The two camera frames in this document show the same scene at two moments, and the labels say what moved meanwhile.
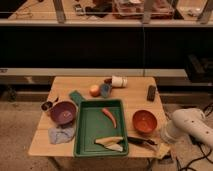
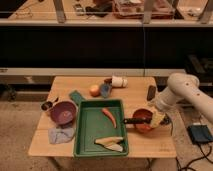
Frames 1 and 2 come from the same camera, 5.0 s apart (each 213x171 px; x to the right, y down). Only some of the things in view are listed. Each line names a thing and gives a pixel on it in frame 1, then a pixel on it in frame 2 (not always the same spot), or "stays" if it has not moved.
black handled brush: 141,140 -> 154,120
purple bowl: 63,112 stays
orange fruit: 94,91 stays
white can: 118,81 stays
